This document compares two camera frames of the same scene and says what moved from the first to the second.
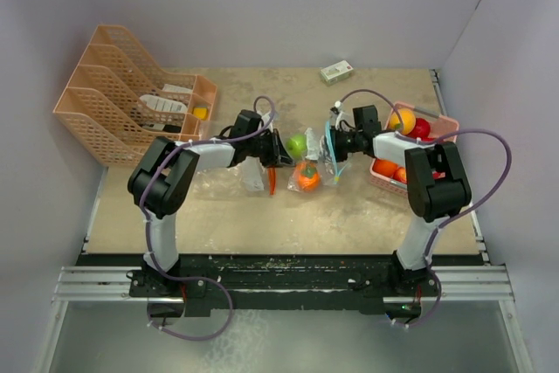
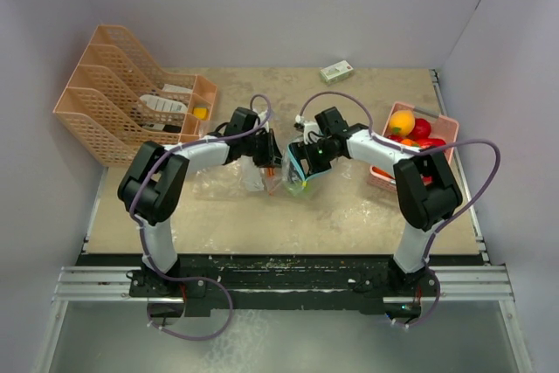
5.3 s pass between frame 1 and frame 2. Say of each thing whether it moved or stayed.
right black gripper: moved
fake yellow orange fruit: stayed
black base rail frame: stayed
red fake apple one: stayed
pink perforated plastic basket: stayed
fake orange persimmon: moved
